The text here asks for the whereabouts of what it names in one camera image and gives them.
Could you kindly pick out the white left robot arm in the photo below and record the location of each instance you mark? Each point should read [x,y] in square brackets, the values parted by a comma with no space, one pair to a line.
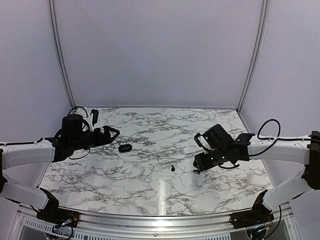
[77,132]

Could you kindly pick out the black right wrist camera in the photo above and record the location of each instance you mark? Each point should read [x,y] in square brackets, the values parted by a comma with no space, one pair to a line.
[214,138]

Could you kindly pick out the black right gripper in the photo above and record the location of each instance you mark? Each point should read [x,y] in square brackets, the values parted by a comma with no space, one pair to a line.
[202,164]

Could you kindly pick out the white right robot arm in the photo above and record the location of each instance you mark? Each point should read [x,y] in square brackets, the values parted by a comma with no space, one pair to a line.
[304,150]

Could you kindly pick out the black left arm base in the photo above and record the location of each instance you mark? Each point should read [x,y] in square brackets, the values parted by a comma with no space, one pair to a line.
[54,214]

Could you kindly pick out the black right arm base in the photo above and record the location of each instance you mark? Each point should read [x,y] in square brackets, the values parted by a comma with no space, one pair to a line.
[257,215]

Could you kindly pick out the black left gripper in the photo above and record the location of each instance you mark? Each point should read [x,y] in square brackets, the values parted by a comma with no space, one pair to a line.
[106,139]

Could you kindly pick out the right aluminium frame post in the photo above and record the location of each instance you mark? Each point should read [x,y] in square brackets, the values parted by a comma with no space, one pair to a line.
[261,29]

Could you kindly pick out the black earbud charging case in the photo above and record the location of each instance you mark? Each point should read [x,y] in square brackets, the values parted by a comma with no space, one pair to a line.
[124,148]

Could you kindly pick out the aluminium front rail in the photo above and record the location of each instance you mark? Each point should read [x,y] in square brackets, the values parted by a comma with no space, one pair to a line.
[103,226]

